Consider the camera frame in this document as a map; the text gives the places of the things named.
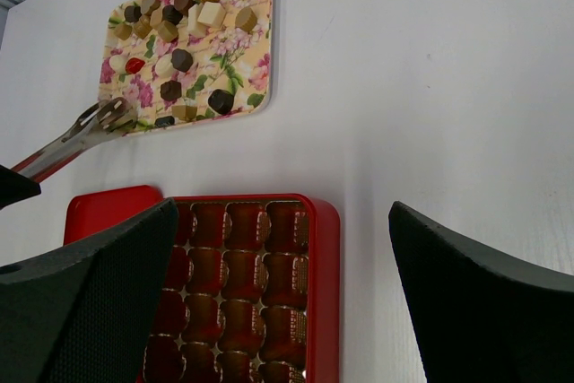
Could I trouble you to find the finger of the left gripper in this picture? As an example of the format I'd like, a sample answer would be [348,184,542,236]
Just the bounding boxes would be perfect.
[0,165,41,209]

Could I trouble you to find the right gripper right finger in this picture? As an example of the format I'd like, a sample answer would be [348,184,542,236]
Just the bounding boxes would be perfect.
[388,202,573,382]

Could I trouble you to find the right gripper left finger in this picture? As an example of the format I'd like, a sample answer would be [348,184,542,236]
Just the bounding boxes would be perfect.
[1,199,178,382]

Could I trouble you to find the metal serving tongs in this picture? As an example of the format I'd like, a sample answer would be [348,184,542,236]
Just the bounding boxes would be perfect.
[12,97,137,183]

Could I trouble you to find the dark square chocolate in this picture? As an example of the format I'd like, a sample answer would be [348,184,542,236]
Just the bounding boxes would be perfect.
[160,80,182,102]

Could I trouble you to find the tan square chocolate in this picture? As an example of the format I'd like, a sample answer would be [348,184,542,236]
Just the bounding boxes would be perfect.
[171,105,197,122]

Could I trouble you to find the cream chocolate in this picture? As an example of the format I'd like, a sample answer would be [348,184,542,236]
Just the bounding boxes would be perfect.
[197,2,226,29]

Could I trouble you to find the dark flat chocolate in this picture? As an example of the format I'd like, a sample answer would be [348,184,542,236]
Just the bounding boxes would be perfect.
[154,116,175,128]

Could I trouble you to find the red chocolate box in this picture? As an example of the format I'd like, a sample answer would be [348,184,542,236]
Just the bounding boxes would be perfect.
[138,194,340,382]

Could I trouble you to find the red chocolate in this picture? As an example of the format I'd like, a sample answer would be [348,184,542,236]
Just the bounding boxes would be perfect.
[125,57,146,74]

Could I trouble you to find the dark flower chocolate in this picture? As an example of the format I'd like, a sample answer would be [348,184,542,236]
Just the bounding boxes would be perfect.
[171,48,194,73]

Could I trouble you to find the dark round chocolate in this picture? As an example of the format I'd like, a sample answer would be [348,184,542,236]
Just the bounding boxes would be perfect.
[208,89,235,116]

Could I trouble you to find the red box lid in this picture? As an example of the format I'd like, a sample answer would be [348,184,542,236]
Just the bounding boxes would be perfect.
[64,185,163,245]

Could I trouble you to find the floral serving tray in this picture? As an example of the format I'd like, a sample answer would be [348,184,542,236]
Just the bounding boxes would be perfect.
[98,0,274,135]

